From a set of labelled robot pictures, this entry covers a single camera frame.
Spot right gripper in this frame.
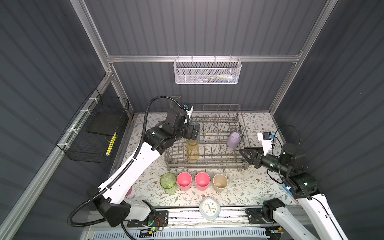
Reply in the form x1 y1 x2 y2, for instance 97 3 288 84
238 145 288 177

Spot blue textured cup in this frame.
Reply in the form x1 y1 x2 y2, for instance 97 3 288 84
191 122 201 143

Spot yellow transparent cup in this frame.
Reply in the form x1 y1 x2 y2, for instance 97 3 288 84
187 140 200 161

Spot purple cup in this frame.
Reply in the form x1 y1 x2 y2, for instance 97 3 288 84
227 132 242 149

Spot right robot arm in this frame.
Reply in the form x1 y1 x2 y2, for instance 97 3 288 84
239 144 347 240

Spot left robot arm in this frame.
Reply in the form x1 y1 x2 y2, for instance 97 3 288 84
67 96 200 228

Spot beige cup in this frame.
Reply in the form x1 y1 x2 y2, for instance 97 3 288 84
212 174 229 192

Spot left pink cup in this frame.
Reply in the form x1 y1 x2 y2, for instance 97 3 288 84
177 172 193 191

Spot pink cup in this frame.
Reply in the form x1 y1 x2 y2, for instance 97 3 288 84
177 172 193 191
195 173 211 191

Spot right pink cup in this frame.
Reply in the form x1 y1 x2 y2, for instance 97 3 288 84
195 173 211 191

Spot highlighter pack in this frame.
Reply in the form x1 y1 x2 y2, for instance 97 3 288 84
282 184 292 194

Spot green transparent cup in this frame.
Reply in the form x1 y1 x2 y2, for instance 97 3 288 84
160 173 177 195

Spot markers in white basket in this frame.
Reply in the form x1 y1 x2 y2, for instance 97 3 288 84
198 75 238 84

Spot white square clock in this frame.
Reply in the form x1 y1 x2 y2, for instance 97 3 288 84
199 197 221 221

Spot black pad in basket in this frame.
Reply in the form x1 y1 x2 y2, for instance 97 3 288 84
87 113 121 136

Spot yellow marker in black basket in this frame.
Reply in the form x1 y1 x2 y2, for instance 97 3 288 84
106 132 117 156

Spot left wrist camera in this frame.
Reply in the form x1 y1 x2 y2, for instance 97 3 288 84
183 103 194 119

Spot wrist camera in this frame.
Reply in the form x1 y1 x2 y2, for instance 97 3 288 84
257 132 275 156
183 103 194 119

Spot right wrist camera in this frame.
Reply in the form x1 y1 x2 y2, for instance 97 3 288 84
257 132 275 156

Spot grey wire dish rack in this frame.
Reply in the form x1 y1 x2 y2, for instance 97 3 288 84
164 104 251 171

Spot white mesh wall basket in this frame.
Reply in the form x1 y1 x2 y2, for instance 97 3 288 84
173 58 242 85

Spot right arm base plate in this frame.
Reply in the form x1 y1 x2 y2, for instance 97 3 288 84
245 207 271 224

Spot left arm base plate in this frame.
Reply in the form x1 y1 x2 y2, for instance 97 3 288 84
127 210 169 228

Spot black wire wall basket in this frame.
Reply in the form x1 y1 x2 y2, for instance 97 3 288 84
56 90 132 164

